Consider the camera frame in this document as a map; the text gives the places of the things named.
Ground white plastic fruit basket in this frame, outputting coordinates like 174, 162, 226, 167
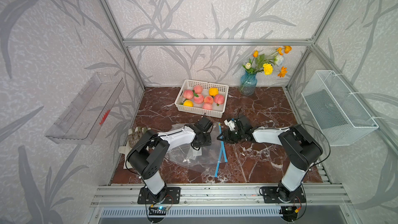
175, 79, 229, 118

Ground clear zip-top bag blue zipper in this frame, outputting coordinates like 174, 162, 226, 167
165, 122, 228, 177

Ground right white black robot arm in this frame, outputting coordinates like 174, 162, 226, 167
217, 115, 323, 203

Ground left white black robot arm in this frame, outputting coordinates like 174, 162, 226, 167
125, 117, 213, 204

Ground pink peach bottom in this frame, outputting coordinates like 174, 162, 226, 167
202, 103, 212, 111

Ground yellow peach left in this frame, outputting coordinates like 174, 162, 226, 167
183, 100, 194, 107

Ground yellow peach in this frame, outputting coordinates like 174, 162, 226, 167
209, 88, 219, 97
183, 100, 194, 107

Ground yellow peach right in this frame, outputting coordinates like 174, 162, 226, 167
209, 88, 219, 97

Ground pink peach top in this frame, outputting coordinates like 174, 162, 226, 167
193, 85, 203, 94

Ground blue glass vase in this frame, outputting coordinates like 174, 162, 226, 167
238, 72, 258, 96

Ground small brown woven basket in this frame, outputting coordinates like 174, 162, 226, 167
127, 127, 150, 148

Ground orange yellow artificial flowers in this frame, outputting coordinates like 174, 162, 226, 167
242, 46, 292, 78

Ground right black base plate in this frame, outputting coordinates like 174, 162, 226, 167
259, 186, 306, 204

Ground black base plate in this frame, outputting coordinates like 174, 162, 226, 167
259, 186, 306, 204
137, 186, 181, 204

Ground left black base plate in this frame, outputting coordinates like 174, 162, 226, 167
137, 186, 181, 204

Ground white wire mesh basket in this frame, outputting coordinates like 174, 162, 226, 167
302, 70, 379, 146

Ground clear plastic wall shelf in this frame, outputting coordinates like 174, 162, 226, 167
45, 72, 125, 145

